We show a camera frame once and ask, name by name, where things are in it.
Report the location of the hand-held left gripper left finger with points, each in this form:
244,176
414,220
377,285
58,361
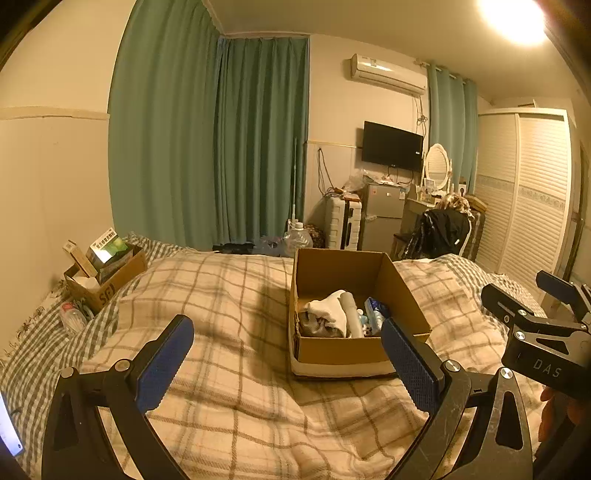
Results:
166,364

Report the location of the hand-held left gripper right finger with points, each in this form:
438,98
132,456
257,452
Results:
408,364

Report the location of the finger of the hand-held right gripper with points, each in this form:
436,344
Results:
558,285
503,302

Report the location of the blue tissue packet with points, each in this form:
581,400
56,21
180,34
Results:
375,311

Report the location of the white sock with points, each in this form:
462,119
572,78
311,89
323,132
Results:
353,316

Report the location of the large cardboard box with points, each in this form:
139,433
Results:
332,355

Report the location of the white towel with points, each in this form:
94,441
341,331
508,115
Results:
330,307

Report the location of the person's right hand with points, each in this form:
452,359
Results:
549,410

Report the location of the plaid beige blanket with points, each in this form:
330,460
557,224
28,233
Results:
221,323

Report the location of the white louvred wardrobe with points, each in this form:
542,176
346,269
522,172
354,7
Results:
521,198

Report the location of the small brown cardboard box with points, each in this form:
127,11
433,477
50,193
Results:
115,284

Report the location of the black jacket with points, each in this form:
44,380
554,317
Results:
436,233

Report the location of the clear plastic bottle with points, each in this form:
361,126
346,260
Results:
73,318

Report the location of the green printed carton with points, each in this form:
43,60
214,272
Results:
108,249

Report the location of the small tan carton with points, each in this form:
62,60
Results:
81,261

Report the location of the grey small fridge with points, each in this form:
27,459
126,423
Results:
381,219

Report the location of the white oval mirror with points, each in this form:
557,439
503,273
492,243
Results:
437,164

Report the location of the white suitcase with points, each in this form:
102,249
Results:
340,224

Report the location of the large clear water jug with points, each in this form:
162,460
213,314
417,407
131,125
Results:
297,240

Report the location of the smartphone with lit screen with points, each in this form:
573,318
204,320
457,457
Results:
9,427

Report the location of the narrow light green curtain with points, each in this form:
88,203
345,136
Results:
452,129

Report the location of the clear plastic bag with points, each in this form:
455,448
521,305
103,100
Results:
355,181

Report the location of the white mop pole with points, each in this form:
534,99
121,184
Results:
293,194

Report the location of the wide green curtain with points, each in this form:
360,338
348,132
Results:
161,129

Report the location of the pleated green curtain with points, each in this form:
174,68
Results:
261,143

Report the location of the white air conditioner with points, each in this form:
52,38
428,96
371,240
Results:
385,73

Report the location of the ceiling light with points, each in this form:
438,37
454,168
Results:
512,21

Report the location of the black wall television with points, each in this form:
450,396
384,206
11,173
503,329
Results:
391,145

